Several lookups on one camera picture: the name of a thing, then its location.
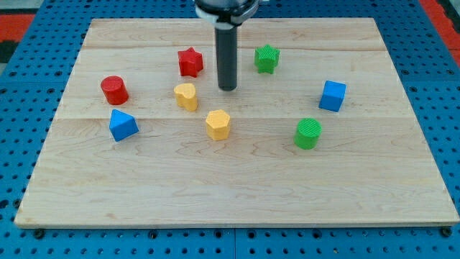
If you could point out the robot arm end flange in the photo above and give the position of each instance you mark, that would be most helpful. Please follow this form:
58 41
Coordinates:
226 14

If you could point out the yellow hexagon block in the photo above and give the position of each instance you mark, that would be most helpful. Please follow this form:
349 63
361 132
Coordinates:
218 125

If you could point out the yellow heart block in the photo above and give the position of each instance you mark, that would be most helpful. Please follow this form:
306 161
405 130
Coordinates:
185 96

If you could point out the green cylinder block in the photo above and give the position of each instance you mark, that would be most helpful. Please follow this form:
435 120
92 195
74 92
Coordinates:
307 133

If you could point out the red star block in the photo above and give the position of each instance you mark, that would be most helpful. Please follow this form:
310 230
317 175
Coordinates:
190 62

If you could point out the green star block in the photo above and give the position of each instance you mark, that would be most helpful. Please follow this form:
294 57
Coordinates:
266 59

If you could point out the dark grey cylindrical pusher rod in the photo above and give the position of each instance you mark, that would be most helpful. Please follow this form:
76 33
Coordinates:
226 58

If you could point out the light wooden board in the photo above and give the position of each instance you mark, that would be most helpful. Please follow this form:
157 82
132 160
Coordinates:
371 166

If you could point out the blue triangular prism block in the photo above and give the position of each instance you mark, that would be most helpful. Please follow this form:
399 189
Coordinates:
122 125

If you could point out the blue cube block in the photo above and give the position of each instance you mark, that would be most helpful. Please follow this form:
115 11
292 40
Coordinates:
333 96

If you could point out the red cylinder block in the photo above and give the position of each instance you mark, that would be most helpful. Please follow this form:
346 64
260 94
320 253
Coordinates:
114 90

